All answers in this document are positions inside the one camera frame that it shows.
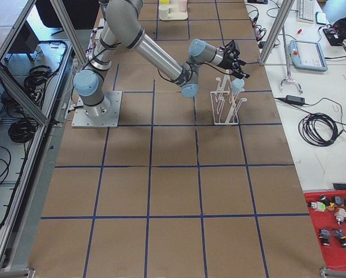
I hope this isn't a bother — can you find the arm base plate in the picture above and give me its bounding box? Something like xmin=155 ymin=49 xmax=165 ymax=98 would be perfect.
xmin=72 ymin=91 xmax=122 ymax=128

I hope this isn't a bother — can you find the pink plastic cup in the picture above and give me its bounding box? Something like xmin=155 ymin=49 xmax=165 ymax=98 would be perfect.
xmin=178 ymin=0 xmax=187 ymax=12

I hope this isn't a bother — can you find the teach pendant tablet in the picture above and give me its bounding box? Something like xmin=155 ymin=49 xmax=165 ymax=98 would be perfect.
xmin=289 ymin=40 xmax=327 ymax=72

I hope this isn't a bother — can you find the coiled black cable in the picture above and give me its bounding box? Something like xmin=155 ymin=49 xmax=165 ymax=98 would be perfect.
xmin=298 ymin=113 xmax=344 ymax=147

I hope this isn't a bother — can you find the cream plastic tray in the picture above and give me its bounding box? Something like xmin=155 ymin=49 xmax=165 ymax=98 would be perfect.
xmin=163 ymin=0 xmax=188 ymax=21

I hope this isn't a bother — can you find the white keyboard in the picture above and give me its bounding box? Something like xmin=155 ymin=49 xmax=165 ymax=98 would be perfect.
xmin=297 ymin=0 xmax=315 ymax=24

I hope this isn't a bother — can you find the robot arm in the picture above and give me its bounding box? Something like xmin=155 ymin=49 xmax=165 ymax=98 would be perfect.
xmin=73 ymin=1 xmax=249 ymax=119

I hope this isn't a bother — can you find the yellow plastic cup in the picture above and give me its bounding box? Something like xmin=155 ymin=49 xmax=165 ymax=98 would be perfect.
xmin=159 ymin=0 xmax=170 ymax=5

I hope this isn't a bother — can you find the light blue plastic cup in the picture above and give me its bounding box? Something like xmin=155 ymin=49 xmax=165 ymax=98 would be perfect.
xmin=231 ymin=79 xmax=245 ymax=93

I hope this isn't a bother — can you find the metal reacher grabber tool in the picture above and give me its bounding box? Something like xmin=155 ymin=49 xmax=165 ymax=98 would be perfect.
xmin=279 ymin=25 xmax=304 ymax=94

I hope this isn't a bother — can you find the cream white plastic cup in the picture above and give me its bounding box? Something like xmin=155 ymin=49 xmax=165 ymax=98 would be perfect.
xmin=158 ymin=5 xmax=169 ymax=20

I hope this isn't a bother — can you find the red parts tray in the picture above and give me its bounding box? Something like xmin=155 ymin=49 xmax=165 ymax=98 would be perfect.
xmin=304 ymin=191 xmax=346 ymax=271

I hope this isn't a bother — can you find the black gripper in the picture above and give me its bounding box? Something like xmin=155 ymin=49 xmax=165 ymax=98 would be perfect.
xmin=218 ymin=40 xmax=250 ymax=78

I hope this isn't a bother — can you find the black power adapter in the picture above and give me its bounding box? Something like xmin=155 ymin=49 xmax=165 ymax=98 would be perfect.
xmin=285 ymin=95 xmax=305 ymax=106

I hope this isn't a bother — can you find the white wire cup rack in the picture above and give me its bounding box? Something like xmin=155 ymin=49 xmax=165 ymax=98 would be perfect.
xmin=210 ymin=69 xmax=247 ymax=125

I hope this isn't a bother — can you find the black smartphone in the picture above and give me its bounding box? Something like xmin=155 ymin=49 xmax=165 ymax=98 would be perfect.
xmin=315 ymin=12 xmax=329 ymax=25

